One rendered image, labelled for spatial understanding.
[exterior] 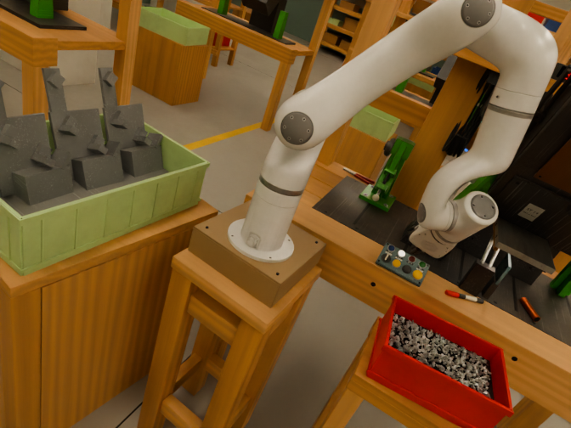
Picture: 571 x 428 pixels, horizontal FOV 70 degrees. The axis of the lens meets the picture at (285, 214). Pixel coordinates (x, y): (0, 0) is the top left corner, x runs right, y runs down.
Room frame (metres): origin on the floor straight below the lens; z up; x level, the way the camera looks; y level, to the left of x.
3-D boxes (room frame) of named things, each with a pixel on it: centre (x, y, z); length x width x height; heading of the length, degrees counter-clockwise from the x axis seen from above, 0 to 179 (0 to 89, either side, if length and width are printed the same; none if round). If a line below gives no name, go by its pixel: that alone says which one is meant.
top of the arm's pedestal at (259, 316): (0.93, 0.04, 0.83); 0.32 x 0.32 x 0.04; 69
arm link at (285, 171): (0.97, 0.03, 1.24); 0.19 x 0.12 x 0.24; 177
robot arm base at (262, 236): (0.93, 0.04, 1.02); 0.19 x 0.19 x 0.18
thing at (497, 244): (1.22, -0.72, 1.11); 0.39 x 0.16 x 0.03; 164
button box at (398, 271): (1.10, -0.40, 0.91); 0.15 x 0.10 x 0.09; 74
